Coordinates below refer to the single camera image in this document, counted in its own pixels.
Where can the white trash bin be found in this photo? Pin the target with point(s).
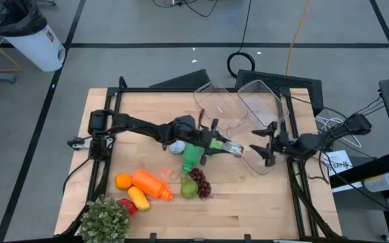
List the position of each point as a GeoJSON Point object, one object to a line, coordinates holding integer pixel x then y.
{"type": "Point", "coordinates": [35, 49]}

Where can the small potted plant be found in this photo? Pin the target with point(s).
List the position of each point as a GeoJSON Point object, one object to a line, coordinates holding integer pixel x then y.
{"type": "Point", "coordinates": [105, 221]}

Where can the red bell pepper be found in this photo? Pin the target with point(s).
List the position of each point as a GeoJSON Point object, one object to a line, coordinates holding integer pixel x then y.
{"type": "Point", "coordinates": [129, 206]}

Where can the black aluminium table frame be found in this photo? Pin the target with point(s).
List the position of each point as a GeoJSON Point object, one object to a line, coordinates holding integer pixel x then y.
{"type": "Point", "coordinates": [296, 189]}

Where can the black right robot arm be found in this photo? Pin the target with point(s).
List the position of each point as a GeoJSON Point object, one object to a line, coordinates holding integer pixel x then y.
{"type": "Point", "coordinates": [329, 136]}

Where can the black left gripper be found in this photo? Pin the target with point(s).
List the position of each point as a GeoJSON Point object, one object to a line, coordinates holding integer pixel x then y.
{"type": "Point", "coordinates": [201, 136]}

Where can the orange plastic bottle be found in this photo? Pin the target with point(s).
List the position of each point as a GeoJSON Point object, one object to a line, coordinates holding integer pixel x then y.
{"type": "Point", "coordinates": [149, 184]}

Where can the yellow mango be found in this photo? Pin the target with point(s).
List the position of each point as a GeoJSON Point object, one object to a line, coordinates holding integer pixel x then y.
{"type": "Point", "coordinates": [139, 198]}

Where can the purple grape bunch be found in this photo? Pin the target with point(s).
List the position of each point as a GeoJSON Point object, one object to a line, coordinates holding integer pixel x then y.
{"type": "Point", "coordinates": [202, 184]}

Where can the black trash bag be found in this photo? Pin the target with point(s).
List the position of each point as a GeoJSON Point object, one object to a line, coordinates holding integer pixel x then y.
{"type": "Point", "coordinates": [17, 17]}

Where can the white container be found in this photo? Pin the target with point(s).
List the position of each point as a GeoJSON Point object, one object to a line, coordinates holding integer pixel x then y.
{"type": "Point", "coordinates": [378, 182]}

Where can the green plastic bottle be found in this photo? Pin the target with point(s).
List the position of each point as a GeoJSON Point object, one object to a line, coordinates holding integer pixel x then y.
{"type": "Point", "coordinates": [191, 157]}

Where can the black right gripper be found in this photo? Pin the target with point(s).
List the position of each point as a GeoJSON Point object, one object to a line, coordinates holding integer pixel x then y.
{"type": "Point", "coordinates": [285, 145]}

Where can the orange fruit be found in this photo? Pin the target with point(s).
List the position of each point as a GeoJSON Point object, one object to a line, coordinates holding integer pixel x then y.
{"type": "Point", "coordinates": [123, 181]}

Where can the green pear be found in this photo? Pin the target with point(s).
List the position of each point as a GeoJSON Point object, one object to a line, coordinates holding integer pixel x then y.
{"type": "Point", "coordinates": [188, 189]}

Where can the silver metal bracket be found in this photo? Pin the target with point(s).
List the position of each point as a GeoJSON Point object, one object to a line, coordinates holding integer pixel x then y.
{"type": "Point", "coordinates": [79, 144]}

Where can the black flat panel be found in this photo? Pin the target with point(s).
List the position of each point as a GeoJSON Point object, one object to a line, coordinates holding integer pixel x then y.
{"type": "Point", "coordinates": [184, 81]}

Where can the grey label tin can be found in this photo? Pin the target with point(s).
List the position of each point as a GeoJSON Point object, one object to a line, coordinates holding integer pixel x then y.
{"type": "Point", "coordinates": [177, 147]}

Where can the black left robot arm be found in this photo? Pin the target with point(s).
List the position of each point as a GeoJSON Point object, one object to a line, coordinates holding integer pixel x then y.
{"type": "Point", "coordinates": [140, 125]}

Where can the white paper sheet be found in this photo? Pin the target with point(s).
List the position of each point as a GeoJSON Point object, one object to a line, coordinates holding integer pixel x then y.
{"type": "Point", "coordinates": [341, 163]}

